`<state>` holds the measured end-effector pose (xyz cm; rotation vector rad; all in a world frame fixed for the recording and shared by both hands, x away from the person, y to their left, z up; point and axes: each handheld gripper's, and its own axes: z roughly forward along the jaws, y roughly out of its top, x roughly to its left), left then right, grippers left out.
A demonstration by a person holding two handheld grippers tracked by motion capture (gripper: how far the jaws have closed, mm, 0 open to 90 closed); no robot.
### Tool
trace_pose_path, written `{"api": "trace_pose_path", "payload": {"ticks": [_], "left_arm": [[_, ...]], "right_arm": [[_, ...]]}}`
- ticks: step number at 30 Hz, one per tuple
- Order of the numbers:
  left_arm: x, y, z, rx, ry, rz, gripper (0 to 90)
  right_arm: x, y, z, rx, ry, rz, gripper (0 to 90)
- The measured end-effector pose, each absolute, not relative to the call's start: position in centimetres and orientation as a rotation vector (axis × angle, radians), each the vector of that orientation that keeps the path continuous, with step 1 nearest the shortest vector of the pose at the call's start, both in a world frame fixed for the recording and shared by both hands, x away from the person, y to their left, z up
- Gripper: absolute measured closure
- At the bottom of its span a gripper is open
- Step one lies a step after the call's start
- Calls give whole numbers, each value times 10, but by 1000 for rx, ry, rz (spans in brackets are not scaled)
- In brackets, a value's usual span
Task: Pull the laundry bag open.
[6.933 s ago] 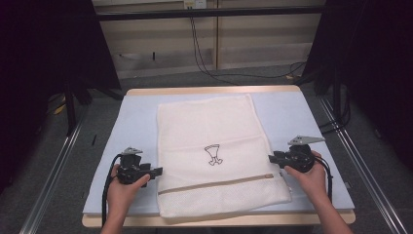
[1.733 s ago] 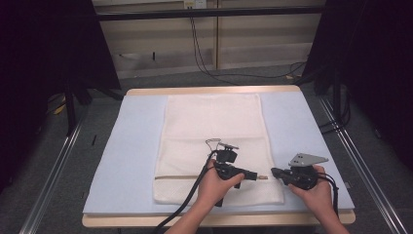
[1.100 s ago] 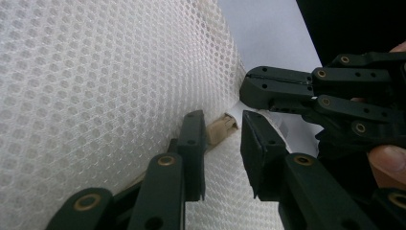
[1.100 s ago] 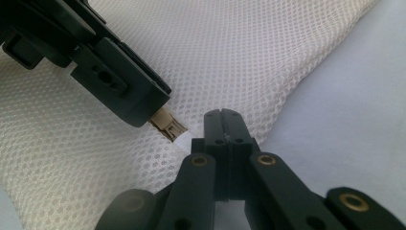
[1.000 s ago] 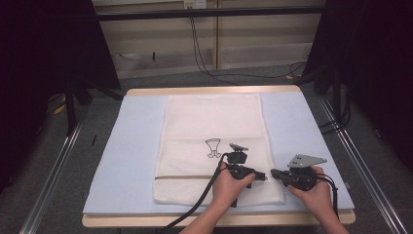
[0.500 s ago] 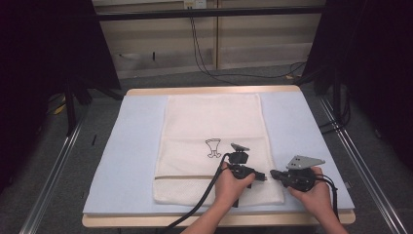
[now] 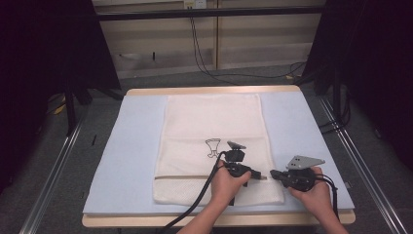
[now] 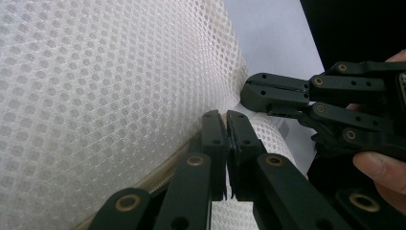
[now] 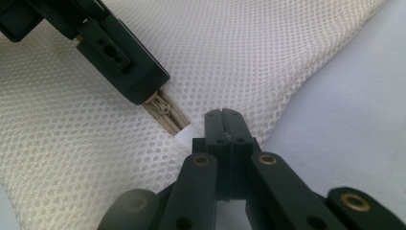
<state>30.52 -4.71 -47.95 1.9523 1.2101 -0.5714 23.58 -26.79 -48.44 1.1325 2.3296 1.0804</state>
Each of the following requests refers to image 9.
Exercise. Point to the white mesh laundry bag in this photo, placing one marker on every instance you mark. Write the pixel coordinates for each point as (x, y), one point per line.
(223, 57)

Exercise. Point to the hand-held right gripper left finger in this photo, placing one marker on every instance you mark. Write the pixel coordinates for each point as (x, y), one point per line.
(217, 127)

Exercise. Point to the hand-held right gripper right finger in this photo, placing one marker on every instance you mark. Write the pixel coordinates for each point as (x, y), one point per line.
(237, 127)

